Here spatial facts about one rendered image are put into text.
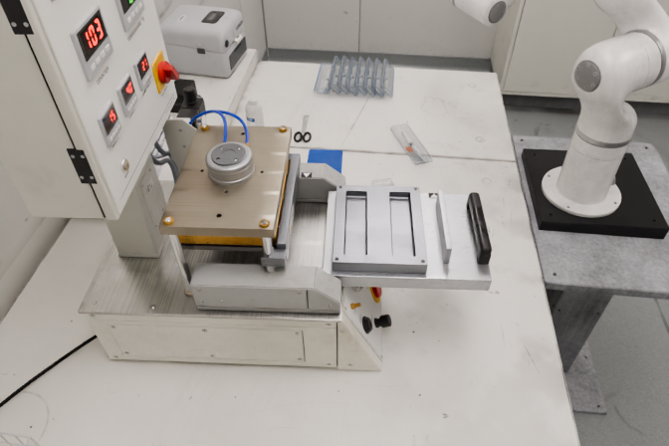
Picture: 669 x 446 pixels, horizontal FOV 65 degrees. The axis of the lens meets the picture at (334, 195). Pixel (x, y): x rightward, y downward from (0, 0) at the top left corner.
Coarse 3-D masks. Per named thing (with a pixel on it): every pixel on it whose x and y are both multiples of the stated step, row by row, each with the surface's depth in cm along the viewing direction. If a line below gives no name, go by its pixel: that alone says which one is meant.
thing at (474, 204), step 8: (472, 192) 101; (472, 200) 99; (480, 200) 99; (472, 208) 98; (480, 208) 97; (472, 216) 98; (480, 216) 96; (480, 224) 94; (480, 232) 93; (480, 240) 92; (488, 240) 92; (480, 248) 91; (488, 248) 90; (480, 256) 91; (488, 256) 91
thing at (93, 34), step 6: (96, 18) 66; (90, 24) 65; (96, 24) 66; (84, 30) 64; (90, 30) 65; (96, 30) 66; (102, 30) 68; (84, 36) 64; (90, 36) 65; (96, 36) 67; (102, 36) 68; (84, 42) 64; (90, 42) 65; (96, 42) 67; (90, 48) 65; (90, 54) 65
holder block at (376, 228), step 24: (336, 192) 103; (360, 192) 104; (384, 192) 103; (408, 192) 103; (336, 216) 98; (360, 216) 100; (384, 216) 98; (408, 216) 100; (336, 240) 94; (360, 240) 96; (384, 240) 94; (408, 240) 96; (336, 264) 90; (360, 264) 90; (384, 264) 90; (408, 264) 90
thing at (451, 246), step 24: (432, 216) 102; (456, 216) 102; (432, 240) 97; (456, 240) 97; (432, 264) 93; (456, 264) 93; (480, 264) 93; (432, 288) 92; (456, 288) 92; (480, 288) 92
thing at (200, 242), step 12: (288, 168) 100; (276, 228) 87; (180, 240) 88; (192, 240) 88; (204, 240) 87; (216, 240) 87; (228, 240) 87; (240, 240) 87; (252, 240) 87; (276, 240) 87
